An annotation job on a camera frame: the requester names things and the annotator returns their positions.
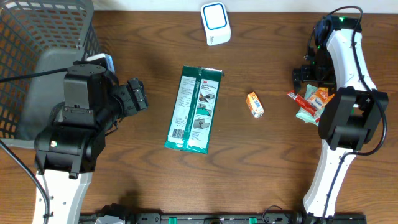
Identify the green 3M package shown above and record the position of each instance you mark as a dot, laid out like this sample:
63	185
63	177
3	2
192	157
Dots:
195	104

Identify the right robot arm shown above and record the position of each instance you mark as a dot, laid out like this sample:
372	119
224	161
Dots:
349	120

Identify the mint green wipes packet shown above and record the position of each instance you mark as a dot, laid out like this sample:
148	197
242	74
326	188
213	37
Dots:
302	114

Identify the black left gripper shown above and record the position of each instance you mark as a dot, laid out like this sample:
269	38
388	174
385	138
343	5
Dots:
135	103

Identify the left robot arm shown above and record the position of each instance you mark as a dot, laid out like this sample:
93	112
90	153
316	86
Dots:
68	147

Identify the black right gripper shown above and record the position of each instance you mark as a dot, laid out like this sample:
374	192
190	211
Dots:
306	78

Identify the white barcode scanner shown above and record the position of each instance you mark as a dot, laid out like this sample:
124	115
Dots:
215	23

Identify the red tube packet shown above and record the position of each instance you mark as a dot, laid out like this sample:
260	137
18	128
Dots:
305	105

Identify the orange small box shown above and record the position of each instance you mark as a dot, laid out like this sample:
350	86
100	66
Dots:
254	105
320	98

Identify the dark grey plastic basket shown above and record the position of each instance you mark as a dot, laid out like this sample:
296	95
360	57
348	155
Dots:
38	40

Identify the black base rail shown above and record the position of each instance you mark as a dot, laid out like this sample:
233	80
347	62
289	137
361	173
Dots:
115	213

